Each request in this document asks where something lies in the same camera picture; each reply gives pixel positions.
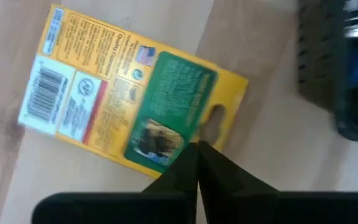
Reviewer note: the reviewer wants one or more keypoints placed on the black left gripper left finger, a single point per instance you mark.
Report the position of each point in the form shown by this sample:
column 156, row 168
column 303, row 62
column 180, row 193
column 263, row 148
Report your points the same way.
column 182, row 177

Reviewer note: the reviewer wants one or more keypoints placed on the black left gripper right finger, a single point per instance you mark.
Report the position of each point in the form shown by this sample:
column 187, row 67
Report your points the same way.
column 222, row 177

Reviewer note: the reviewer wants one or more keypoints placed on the yellow carded product pack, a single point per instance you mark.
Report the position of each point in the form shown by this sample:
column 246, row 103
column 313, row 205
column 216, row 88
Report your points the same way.
column 104, row 77

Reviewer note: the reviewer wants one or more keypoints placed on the black slotted plastic basket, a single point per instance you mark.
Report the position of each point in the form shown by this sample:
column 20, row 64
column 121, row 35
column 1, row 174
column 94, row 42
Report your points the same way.
column 319, row 62

